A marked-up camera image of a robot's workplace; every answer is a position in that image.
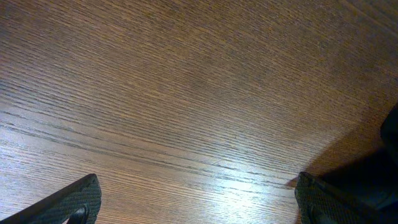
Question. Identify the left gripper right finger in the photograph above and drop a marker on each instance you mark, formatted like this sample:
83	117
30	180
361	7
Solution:
320	202

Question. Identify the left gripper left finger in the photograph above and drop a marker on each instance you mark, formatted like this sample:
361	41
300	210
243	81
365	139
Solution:
78	202

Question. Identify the black t-shirt with logo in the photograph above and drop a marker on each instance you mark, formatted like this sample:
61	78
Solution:
372	179

